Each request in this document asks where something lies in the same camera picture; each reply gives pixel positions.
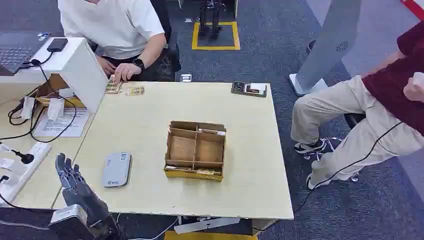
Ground seated person's left hand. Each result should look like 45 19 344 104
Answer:
113 62 142 84

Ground seated person's right hand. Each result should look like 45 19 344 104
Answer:
95 55 117 78

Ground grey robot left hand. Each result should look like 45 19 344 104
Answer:
55 152 111 227

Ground maroon person's hand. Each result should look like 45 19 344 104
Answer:
403 77 424 104

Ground white box cover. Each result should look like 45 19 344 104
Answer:
31 37 110 114

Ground person in white shirt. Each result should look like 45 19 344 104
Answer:
57 0 168 84

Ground grey flat card reader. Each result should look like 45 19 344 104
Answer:
100 151 133 189

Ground person in maroon shirt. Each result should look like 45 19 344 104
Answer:
290 20 424 192

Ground black office chair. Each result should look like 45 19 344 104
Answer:
149 0 182 82

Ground black smartphone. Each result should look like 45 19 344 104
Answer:
46 38 69 53

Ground brown cardboard box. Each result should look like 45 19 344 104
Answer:
34 73 87 109

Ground white power strip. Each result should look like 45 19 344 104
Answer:
0 142 53 208

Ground black power plug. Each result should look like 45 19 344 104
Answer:
11 148 36 166

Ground printed paper sheet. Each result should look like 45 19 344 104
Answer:
32 107 91 139

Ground red bar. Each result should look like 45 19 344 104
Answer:
400 0 424 21

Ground dark grey laptop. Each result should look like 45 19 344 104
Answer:
0 31 51 77

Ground yellow floor tape square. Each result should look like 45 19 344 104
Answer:
191 21 242 52

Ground white standing panel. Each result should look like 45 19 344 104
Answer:
287 0 364 98

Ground black robot legs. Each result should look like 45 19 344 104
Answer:
198 0 222 40

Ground pale card in slot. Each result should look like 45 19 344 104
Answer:
198 128 226 137

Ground wooden card box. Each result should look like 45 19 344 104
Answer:
163 120 228 183

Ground black tray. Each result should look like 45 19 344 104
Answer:
231 81 268 99

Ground row of printed cards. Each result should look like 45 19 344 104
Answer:
164 165 216 176

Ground white bar under table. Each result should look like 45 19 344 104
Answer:
173 217 241 236

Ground white card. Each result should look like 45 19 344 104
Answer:
249 82 267 96

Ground yellow board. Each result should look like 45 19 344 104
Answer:
163 230 259 240

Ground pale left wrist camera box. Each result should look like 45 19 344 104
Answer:
48 204 89 240

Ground white cable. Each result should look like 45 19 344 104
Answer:
127 216 180 240

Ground long black floor cable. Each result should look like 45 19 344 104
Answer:
294 120 404 214

